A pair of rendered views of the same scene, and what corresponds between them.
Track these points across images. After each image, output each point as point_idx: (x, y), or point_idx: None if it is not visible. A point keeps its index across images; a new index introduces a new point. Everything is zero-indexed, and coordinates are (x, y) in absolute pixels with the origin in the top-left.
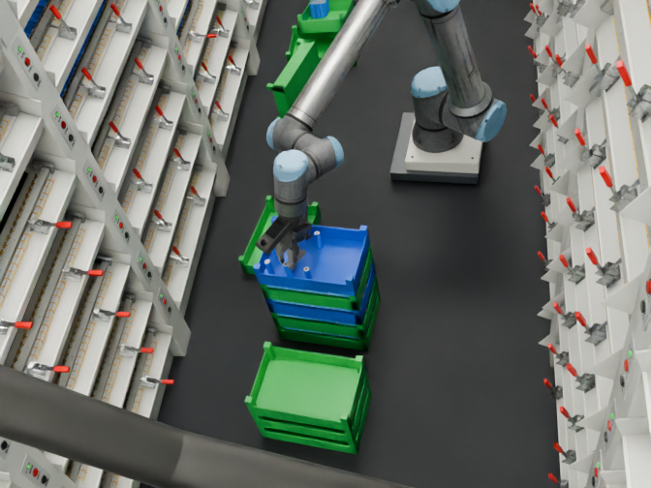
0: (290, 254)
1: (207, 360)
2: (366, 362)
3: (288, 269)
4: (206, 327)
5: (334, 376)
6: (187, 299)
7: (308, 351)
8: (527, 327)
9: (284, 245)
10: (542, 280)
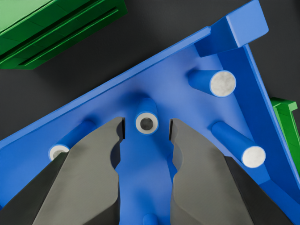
0: (76, 191)
1: None
2: (67, 96)
3: (135, 113)
4: (262, 4)
5: (0, 24)
6: None
7: (34, 12)
8: None
9: (171, 217)
10: None
